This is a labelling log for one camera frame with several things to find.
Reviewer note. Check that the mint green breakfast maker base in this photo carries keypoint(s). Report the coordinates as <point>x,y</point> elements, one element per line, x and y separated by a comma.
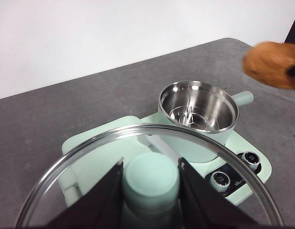
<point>240,143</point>

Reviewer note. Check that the brown potato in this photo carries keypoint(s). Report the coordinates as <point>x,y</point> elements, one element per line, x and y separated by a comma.
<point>269,64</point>

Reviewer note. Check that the silver control knob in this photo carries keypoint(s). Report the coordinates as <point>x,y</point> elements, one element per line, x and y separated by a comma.
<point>251,159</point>
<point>220,181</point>

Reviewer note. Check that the glass lid with green knob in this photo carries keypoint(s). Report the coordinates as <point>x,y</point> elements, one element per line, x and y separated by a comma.
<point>150,176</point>

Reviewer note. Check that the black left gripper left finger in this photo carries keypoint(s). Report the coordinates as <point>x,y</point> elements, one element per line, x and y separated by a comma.
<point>99,205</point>

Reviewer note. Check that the mint green steamer pot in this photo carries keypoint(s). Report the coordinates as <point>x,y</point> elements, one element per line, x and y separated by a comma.
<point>202,148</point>

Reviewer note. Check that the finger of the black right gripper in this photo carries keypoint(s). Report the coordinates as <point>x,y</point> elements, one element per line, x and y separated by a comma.
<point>294,23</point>
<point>294,71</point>

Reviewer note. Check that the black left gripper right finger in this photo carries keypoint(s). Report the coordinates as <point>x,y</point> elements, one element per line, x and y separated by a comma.
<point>202,205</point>

